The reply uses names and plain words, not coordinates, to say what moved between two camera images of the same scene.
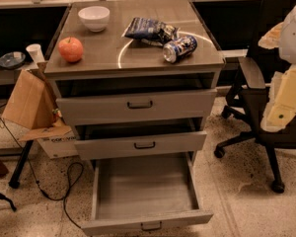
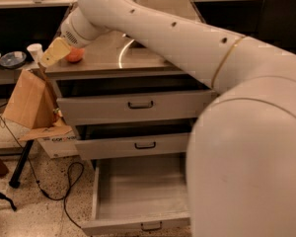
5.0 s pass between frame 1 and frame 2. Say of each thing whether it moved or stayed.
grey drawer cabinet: stayed
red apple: stayed
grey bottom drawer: stayed
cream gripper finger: moved
